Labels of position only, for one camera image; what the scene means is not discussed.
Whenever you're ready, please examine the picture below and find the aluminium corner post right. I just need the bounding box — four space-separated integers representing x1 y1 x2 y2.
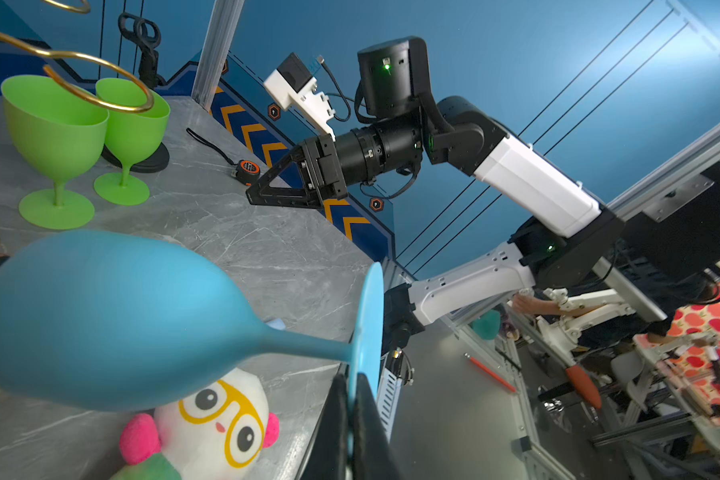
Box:
191 0 245 111

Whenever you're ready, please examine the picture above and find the black round-base stand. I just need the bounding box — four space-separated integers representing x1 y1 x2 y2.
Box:
100 11 171 175

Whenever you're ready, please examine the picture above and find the orange black tape measure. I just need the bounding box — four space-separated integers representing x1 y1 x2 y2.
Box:
185 127 261 186

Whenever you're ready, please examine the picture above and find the gold wine glass rack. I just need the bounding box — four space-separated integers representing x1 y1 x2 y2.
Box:
0 1 154 113

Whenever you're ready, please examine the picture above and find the blue wine glass front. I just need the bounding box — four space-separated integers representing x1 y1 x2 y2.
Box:
0 230 385 413

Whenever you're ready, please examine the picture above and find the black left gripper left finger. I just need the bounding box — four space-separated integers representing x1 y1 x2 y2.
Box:
300 374 350 480

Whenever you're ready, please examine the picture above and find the colourful plush toy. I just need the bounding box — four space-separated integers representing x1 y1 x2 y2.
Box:
113 368 280 479

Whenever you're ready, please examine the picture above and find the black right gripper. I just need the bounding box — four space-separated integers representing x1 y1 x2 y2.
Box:
246 135 348 209

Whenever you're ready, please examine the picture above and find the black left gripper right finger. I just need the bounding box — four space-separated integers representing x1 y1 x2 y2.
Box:
352 373 402 480

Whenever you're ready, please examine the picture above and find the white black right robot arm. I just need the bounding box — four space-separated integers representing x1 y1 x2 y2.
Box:
246 36 624 353

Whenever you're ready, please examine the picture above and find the aluminium front rail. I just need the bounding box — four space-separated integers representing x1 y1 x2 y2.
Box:
608 123 720 221

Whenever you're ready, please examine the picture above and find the green wine glass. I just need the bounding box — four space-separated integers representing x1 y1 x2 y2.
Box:
1 75 109 230
94 91 171 206

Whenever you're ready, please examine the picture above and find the green wine glass front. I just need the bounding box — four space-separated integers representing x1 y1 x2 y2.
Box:
1 75 109 230

